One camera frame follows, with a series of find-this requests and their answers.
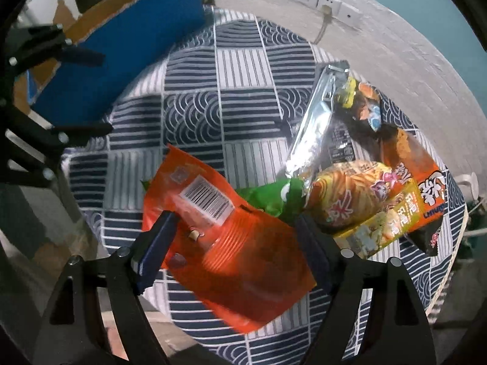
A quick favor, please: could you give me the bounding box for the green snack packet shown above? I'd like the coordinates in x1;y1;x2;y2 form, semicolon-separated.
236;178;305;222

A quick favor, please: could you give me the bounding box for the teal object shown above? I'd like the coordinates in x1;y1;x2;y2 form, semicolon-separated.
461;198;487;261

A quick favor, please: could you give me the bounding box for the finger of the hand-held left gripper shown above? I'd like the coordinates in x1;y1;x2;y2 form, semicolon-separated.
5;24;106;75
0;103;114;189

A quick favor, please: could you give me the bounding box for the grey power cable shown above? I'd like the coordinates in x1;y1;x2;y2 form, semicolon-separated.
314;5;335;45

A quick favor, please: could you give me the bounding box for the blue white patterned tablecloth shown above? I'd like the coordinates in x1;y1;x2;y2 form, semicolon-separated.
61;5;470;358

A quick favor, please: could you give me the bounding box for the flat cardboard sheet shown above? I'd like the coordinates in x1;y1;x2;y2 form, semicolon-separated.
53;0;79;33

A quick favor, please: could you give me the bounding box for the yellow noodle snack packet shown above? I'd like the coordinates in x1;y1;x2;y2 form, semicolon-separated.
304;160;415;232

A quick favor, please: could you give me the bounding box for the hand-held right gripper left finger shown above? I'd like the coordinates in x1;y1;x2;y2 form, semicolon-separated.
32;210;179;365

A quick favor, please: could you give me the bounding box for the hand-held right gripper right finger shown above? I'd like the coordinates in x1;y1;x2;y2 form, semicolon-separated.
295;213;438;365

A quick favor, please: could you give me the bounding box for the orange snack packet with barcode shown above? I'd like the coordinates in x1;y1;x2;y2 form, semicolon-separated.
142;144;317;332

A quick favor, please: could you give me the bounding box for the orange and black chip packet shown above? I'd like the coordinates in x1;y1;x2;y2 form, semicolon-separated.
375;123;447;257

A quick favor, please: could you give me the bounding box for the silver foil snack packet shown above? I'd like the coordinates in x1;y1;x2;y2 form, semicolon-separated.
285;60;362;183

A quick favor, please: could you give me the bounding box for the blue cardboard box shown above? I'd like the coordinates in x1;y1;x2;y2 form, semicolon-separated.
11;0;208;126

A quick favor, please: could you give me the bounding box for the white kettle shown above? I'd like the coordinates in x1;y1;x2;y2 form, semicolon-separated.
454;173;478;191

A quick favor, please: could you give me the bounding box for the yellow popcorn packet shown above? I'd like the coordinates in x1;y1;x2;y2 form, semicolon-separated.
333;180;425;261

